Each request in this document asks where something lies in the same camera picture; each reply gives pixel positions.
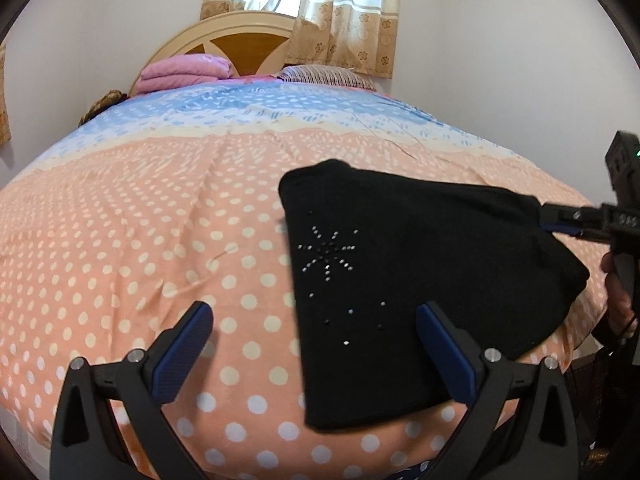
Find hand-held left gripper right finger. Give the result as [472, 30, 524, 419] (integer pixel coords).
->
[416, 301, 581, 480]

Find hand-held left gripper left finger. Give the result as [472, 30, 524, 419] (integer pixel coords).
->
[49, 301, 215, 480]

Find black pants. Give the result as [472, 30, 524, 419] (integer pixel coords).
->
[278, 158, 591, 431]

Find person's right hand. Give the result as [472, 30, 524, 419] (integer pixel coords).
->
[600, 251, 640, 337]

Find polka dot bed sheet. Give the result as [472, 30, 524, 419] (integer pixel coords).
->
[0, 72, 610, 480]

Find dark cloth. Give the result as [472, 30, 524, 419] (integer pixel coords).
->
[565, 347, 640, 480]

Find brown plush toy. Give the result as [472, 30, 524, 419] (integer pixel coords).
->
[79, 90, 125, 127]

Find striped pillow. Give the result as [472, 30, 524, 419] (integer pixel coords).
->
[277, 64, 377, 92]

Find folded pink blanket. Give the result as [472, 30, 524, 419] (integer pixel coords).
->
[136, 54, 232, 94]

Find beige patterned side curtain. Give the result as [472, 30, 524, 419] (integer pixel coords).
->
[0, 42, 12, 149]

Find wooden bed headboard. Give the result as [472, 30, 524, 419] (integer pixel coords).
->
[128, 11, 297, 96]

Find beige patterned window curtain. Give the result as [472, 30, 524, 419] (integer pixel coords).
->
[200, 0, 405, 80]

